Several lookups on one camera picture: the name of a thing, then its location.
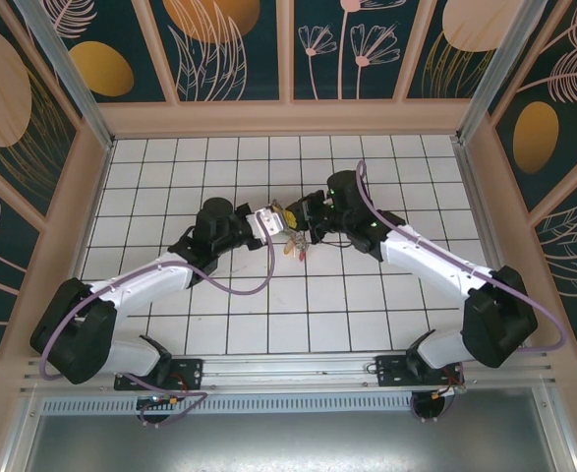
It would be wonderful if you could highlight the aluminium frame post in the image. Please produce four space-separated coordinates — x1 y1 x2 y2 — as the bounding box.
454 0 564 144
12 0 117 148

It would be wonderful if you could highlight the slotted grey cable duct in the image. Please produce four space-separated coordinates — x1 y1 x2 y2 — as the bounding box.
41 396 538 414

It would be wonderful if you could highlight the left arm base wiring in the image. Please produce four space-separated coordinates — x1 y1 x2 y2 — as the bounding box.
138 392 186 409

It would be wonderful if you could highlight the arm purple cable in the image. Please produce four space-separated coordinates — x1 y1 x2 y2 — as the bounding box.
354 159 567 355
39 225 277 383

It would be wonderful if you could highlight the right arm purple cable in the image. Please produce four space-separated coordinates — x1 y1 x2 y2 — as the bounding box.
354 159 567 355

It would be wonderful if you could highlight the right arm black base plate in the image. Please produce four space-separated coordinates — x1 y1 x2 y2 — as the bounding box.
375 354 466 389

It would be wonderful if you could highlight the left aluminium frame post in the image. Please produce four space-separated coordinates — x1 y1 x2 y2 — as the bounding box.
12 0 117 148

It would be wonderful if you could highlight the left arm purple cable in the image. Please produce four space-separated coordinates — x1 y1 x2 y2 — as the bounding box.
39 225 277 383

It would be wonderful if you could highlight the metal disc keyring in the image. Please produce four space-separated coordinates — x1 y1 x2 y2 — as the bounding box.
270 198 314 250

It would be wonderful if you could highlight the aluminium mounting rail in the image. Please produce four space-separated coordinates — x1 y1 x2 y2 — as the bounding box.
20 348 557 394

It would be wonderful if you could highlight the grey metal sheet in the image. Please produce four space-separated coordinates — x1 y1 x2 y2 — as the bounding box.
2 412 577 472

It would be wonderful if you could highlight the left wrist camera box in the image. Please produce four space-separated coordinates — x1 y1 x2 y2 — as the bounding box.
253 206 285 240

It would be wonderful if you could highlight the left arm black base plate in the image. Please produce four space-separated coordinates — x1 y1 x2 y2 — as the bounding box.
114 357 205 392

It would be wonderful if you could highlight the right aluminium frame post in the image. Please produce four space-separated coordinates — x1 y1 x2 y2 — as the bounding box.
454 0 564 144

